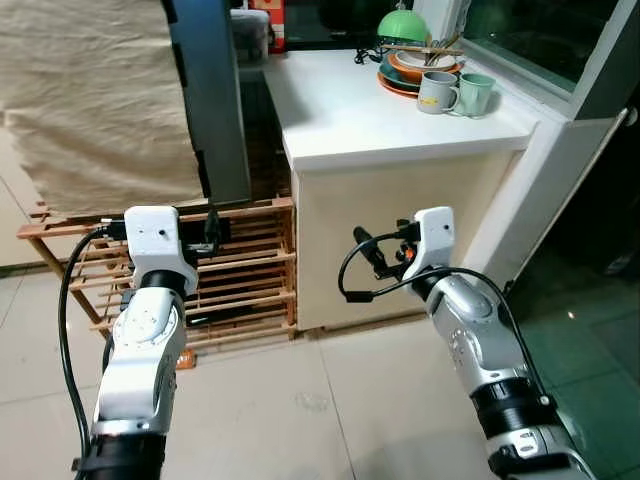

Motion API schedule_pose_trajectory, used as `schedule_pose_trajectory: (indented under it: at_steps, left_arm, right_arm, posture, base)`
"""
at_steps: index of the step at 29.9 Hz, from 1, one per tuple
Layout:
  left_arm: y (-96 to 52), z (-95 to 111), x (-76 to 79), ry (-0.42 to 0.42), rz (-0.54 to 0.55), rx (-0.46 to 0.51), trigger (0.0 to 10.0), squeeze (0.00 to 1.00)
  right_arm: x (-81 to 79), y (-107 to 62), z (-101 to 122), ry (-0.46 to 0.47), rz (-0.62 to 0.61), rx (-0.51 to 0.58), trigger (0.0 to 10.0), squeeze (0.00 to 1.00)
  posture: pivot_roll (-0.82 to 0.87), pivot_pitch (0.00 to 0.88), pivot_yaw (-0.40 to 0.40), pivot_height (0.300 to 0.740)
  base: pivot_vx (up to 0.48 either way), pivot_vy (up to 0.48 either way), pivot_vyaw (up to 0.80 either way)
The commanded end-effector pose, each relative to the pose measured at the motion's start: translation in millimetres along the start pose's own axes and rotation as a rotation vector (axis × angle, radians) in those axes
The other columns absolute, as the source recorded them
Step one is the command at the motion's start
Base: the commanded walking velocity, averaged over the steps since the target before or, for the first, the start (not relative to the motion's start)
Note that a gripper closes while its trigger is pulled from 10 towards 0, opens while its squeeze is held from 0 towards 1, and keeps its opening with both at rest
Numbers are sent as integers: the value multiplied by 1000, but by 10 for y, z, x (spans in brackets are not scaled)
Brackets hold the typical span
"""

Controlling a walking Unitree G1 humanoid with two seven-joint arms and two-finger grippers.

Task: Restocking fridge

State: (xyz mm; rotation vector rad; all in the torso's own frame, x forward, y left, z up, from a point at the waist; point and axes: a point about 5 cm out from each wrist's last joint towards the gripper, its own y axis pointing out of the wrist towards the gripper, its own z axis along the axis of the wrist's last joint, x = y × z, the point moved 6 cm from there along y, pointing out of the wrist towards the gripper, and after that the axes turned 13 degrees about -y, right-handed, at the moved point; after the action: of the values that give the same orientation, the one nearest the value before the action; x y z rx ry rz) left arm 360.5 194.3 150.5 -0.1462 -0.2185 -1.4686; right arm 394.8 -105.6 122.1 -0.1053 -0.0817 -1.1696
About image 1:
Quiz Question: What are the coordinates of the green upturned bowl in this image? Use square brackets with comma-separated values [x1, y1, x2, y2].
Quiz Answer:
[377, 8, 431, 47]

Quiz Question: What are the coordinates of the grey metal panel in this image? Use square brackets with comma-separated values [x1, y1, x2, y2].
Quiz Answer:
[163, 0, 252, 206]

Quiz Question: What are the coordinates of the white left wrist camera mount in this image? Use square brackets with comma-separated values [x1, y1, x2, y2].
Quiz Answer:
[123, 206, 199, 296]

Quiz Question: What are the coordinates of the pale green mug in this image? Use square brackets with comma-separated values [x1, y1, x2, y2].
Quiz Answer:
[455, 73, 498, 119]

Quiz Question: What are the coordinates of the clear plastic container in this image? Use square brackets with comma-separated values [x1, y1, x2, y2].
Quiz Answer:
[231, 7, 272, 67]

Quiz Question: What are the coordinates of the wooden slatted rack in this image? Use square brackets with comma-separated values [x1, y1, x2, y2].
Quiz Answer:
[17, 197, 299, 348]

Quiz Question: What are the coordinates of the dark glass door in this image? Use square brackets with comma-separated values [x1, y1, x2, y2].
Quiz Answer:
[500, 95, 640, 480]

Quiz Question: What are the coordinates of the beige hanging cloth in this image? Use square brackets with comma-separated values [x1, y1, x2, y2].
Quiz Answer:
[0, 0, 207, 217]

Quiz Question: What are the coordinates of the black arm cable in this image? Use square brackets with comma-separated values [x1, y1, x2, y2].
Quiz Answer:
[337, 234, 549, 401]
[58, 226, 127, 471]

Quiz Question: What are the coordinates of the white door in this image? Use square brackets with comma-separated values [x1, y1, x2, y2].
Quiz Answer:
[463, 108, 637, 293]

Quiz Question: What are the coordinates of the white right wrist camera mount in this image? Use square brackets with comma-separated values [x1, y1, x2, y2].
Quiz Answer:
[400, 207, 456, 283]

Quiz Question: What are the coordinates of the grey mug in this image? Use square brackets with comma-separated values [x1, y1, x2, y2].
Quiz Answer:
[417, 70, 462, 115]

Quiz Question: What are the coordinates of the red box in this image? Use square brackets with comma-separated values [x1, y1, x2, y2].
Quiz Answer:
[250, 0, 287, 51]

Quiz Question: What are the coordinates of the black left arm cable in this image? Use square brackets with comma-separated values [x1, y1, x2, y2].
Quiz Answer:
[58, 226, 127, 471]

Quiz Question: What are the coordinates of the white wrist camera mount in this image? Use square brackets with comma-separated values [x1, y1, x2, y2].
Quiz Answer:
[400, 207, 456, 283]
[123, 206, 199, 296]

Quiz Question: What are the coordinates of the glass window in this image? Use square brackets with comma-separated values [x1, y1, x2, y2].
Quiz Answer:
[460, 0, 623, 97]

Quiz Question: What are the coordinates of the orange bowl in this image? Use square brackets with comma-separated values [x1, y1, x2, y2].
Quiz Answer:
[388, 47, 466, 85]

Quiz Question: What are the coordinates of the teal plate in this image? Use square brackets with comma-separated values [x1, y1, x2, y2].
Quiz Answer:
[377, 62, 431, 98]

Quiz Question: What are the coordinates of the white counter cabinet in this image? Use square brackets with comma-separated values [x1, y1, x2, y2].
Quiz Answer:
[262, 47, 542, 332]

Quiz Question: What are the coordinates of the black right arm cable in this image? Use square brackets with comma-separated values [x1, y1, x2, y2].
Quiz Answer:
[337, 234, 549, 401]

